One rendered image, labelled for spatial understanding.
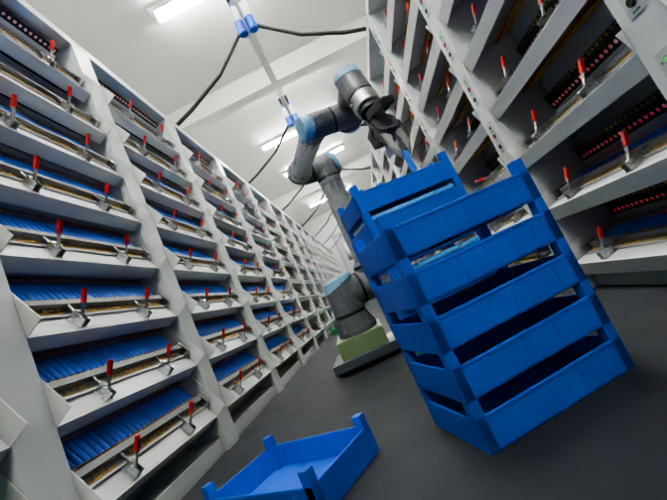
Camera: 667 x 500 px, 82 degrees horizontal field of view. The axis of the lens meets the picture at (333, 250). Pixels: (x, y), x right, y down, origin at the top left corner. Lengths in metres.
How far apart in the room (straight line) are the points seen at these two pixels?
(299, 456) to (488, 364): 0.52
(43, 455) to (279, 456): 0.47
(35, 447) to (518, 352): 0.87
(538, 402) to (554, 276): 0.21
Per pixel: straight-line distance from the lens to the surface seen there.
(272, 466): 1.05
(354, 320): 1.73
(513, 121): 1.52
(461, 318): 0.65
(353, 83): 1.26
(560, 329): 0.74
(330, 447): 0.93
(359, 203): 0.99
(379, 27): 2.49
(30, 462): 0.95
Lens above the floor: 0.30
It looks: 7 degrees up
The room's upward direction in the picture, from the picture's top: 25 degrees counter-clockwise
